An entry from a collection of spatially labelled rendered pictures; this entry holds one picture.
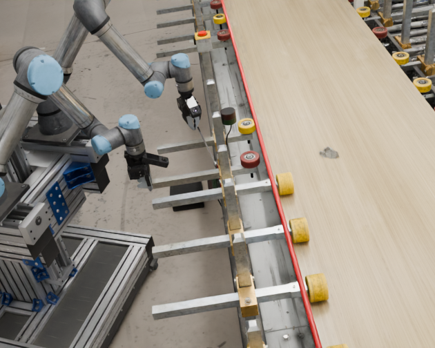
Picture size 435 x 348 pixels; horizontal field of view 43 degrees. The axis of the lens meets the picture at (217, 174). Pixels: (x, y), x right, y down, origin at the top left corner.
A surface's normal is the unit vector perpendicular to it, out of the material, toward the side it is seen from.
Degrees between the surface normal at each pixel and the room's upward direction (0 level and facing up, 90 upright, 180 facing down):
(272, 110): 0
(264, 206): 0
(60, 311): 0
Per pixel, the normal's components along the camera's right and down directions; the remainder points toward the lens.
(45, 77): 0.65, 0.32
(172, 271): -0.13, -0.78
